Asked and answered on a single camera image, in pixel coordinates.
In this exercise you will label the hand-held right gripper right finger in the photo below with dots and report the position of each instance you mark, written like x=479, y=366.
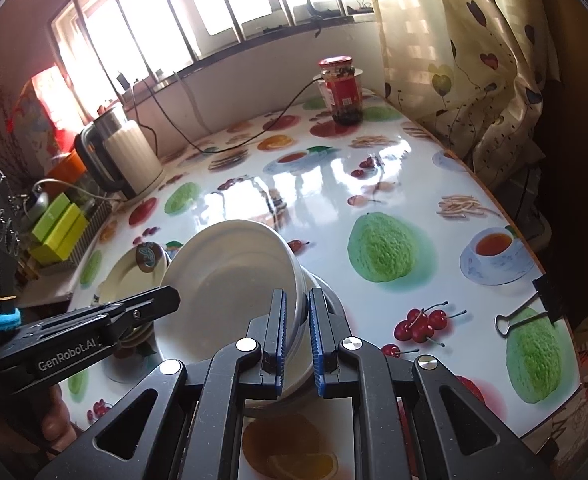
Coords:
x=316, y=345

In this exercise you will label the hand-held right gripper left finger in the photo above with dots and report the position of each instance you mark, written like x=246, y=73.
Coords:
x=281, y=340

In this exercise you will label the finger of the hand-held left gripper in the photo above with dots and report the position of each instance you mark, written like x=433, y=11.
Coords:
x=149, y=302

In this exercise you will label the beige plate with brown patch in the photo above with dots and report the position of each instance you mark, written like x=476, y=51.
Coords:
x=124, y=275

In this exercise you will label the person's left hand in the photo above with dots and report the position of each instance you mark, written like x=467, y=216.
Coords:
x=56, y=425

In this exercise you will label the striped storage box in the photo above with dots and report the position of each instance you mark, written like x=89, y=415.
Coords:
x=91, y=232

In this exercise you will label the yellow-green box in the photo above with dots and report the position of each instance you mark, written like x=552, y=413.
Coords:
x=64, y=235

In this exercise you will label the dark green box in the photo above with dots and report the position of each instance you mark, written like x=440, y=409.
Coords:
x=51, y=215

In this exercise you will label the printed food tablecloth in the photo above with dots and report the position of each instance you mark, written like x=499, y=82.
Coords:
x=324, y=200

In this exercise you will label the grey round gadget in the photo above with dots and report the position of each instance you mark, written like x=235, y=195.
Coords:
x=38, y=203

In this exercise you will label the cream electric kettle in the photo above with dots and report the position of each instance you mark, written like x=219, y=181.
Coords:
x=129, y=155

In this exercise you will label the orange container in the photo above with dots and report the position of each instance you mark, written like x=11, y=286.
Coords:
x=69, y=165

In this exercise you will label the red box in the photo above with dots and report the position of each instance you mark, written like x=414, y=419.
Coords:
x=49, y=105

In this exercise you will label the black binder clip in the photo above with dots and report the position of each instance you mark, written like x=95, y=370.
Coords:
x=548, y=295

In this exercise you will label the glass jar with red label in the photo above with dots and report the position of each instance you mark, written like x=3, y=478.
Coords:
x=341, y=92

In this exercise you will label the heart-patterned curtain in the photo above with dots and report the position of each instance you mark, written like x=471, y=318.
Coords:
x=473, y=60

